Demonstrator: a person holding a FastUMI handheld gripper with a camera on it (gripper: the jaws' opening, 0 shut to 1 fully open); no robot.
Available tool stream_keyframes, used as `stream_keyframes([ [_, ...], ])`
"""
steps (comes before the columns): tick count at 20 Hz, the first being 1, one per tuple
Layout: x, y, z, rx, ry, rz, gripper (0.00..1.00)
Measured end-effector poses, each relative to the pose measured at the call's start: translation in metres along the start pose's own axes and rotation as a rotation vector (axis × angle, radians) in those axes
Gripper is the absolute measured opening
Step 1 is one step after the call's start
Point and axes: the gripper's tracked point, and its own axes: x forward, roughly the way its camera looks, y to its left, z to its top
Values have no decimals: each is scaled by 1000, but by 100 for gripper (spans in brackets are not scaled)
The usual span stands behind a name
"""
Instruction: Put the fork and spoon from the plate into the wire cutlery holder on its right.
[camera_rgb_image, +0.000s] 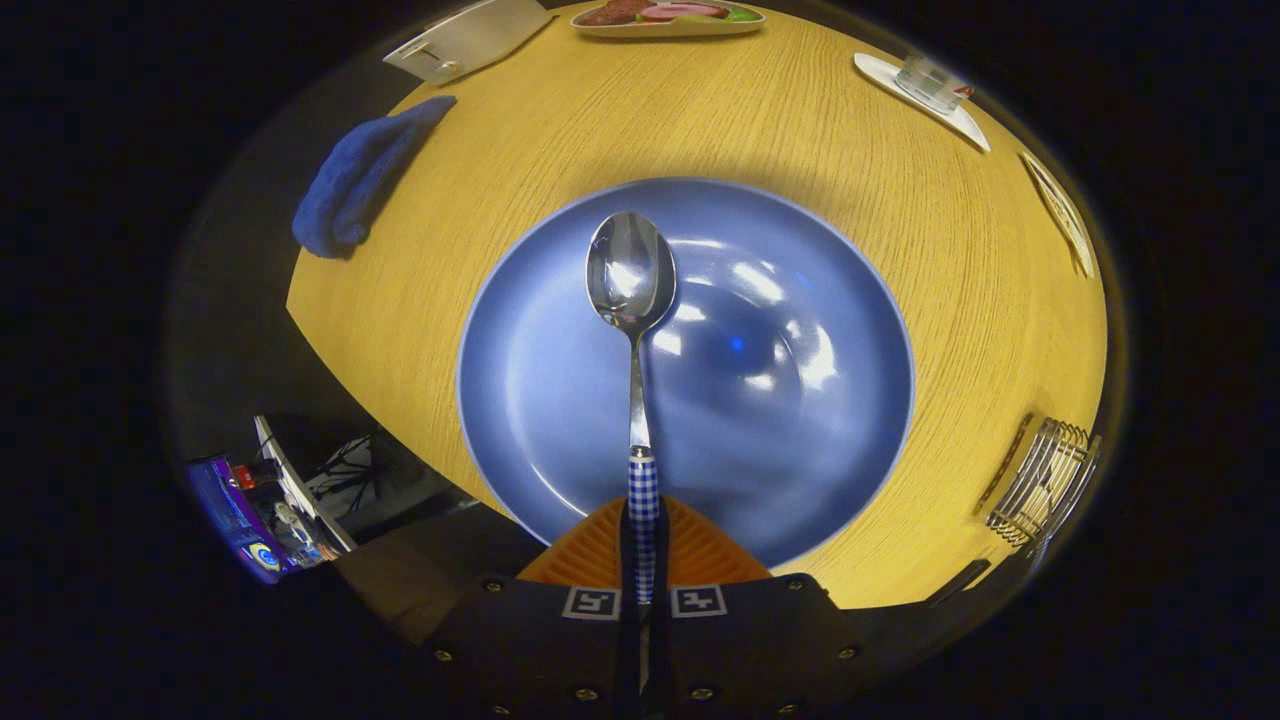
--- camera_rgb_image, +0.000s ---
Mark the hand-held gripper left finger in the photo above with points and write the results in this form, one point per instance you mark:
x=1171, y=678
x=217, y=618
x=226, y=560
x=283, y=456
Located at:
x=530, y=650

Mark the green lettuce leaf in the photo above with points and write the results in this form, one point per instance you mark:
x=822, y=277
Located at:
x=745, y=15

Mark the purple lit monitor screen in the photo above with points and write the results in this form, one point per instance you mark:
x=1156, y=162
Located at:
x=235, y=520

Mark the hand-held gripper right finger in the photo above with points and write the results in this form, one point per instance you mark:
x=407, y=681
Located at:
x=760, y=650

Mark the white oval food plate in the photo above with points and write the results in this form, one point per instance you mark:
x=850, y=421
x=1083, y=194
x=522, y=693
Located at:
x=670, y=30

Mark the black bar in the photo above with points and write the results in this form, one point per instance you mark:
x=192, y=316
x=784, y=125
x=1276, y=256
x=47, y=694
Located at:
x=958, y=582

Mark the brown meat slice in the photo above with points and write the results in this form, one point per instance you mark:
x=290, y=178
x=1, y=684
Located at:
x=610, y=12

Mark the pink ham slice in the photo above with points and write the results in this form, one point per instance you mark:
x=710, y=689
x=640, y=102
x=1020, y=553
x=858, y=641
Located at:
x=685, y=12

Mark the blue folded cloth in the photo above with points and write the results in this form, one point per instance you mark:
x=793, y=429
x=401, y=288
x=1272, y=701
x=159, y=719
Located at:
x=350, y=180

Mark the blue round plate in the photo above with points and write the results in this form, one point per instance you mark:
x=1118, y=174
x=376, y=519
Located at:
x=780, y=450

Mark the white divided condiment dish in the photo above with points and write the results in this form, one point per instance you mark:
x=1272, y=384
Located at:
x=1060, y=210

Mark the white flat panel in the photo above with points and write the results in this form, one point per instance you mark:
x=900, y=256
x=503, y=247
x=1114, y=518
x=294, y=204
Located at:
x=295, y=485

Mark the white toaster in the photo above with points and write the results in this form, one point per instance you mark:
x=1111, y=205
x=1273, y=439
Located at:
x=470, y=40

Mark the white coaster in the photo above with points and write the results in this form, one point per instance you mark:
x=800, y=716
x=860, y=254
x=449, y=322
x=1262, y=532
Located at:
x=880, y=72

